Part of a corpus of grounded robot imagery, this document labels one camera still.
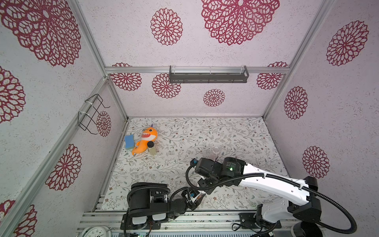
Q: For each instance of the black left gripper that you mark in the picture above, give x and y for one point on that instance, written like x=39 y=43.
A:
x=195 y=205

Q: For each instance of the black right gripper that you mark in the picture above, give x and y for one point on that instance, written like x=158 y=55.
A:
x=200 y=166

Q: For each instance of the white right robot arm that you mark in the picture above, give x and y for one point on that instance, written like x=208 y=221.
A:
x=297 y=198

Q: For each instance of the black capped square bottle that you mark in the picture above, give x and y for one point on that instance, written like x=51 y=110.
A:
x=151 y=148

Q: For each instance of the orange shark plush toy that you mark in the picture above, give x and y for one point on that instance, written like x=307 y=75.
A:
x=148 y=135

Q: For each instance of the blue green sponge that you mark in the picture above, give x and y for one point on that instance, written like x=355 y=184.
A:
x=129 y=142

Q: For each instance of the white dial gauge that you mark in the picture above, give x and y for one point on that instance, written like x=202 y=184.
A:
x=97 y=231

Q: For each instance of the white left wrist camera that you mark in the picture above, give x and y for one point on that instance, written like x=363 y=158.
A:
x=197 y=196

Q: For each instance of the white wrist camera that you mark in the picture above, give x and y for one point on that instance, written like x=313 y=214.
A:
x=197 y=196
x=200 y=167

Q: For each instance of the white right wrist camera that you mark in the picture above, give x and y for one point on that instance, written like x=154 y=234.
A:
x=200 y=167

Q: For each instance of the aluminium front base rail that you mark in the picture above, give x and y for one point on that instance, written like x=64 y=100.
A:
x=191 y=224

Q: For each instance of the grey wall shelf rail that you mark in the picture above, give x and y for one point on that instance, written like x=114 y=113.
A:
x=209 y=78

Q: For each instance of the black wire wall rack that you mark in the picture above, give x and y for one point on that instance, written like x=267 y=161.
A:
x=95 y=119

